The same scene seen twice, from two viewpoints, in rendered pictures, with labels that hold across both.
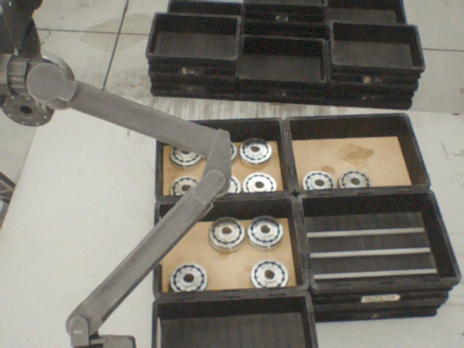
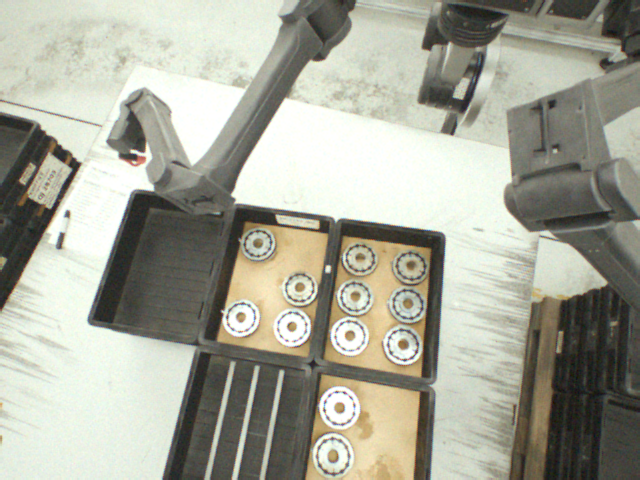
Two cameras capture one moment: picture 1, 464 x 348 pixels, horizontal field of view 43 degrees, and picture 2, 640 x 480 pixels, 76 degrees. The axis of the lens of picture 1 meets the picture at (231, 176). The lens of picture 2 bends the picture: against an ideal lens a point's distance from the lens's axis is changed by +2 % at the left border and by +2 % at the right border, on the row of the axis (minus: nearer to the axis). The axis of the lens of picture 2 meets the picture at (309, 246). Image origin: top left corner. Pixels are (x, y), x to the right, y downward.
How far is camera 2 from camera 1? 1.09 m
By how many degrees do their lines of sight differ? 47
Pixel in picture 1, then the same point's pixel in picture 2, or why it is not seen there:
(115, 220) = (366, 207)
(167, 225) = (162, 144)
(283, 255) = (266, 341)
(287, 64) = not seen: outside the picture
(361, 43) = not seen: outside the picture
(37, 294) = (306, 144)
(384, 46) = not seen: outside the picture
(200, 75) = (608, 344)
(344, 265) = (238, 402)
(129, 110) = (259, 81)
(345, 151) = (391, 466)
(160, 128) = (233, 117)
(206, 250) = (290, 268)
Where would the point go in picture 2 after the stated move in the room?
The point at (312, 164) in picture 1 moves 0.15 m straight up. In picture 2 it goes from (377, 413) to (385, 418)
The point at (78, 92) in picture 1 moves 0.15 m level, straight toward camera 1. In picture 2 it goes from (289, 24) to (197, 35)
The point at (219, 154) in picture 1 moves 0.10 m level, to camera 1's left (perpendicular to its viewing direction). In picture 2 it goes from (182, 178) to (202, 126)
